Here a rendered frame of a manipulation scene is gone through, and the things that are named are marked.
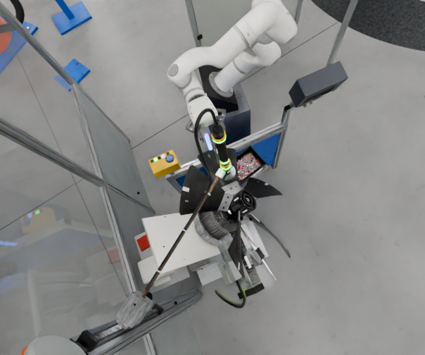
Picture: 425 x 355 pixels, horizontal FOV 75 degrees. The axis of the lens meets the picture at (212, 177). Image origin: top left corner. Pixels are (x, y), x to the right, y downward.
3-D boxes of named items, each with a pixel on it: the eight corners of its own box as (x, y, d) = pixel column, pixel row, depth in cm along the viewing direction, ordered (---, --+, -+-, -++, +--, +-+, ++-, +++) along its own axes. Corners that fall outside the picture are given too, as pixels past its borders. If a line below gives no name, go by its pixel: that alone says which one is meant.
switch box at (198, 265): (197, 270, 188) (191, 271, 167) (192, 258, 191) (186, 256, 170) (217, 261, 188) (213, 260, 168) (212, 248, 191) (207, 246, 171)
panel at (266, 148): (191, 199, 256) (173, 177, 194) (191, 198, 256) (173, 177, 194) (273, 163, 257) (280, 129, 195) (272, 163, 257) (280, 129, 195)
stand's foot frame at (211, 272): (203, 284, 243) (202, 285, 236) (184, 236, 259) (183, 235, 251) (268, 256, 244) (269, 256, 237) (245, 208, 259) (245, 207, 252)
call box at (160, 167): (158, 179, 175) (153, 173, 165) (153, 165, 178) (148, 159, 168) (181, 168, 175) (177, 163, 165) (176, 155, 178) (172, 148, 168)
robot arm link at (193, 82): (196, 83, 103) (207, 94, 111) (184, 57, 107) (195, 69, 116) (179, 96, 106) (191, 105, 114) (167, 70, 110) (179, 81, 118)
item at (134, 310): (138, 327, 101) (128, 332, 93) (123, 315, 102) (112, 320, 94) (154, 301, 103) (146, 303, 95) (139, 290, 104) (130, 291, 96)
